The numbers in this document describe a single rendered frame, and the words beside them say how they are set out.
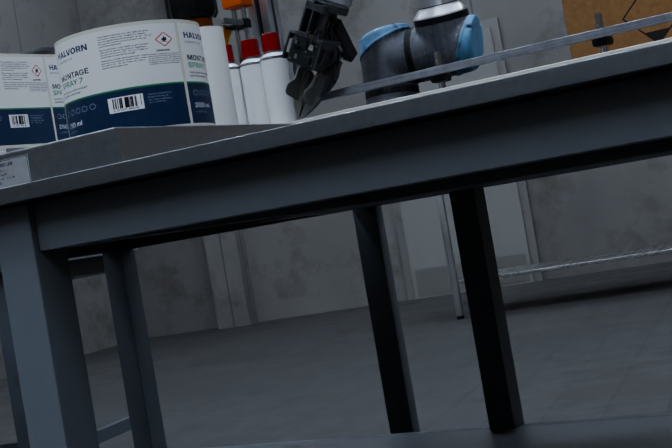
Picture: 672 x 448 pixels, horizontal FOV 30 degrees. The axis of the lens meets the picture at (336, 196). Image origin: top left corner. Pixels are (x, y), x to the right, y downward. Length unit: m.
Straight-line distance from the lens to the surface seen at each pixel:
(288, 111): 2.28
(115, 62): 1.66
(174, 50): 1.68
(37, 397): 1.59
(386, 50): 2.65
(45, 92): 2.04
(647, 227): 10.21
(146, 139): 1.57
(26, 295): 1.58
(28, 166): 1.61
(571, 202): 10.26
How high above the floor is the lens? 0.72
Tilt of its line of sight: 1 degrees up
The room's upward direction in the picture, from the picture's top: 10 degrees counter-clockwise
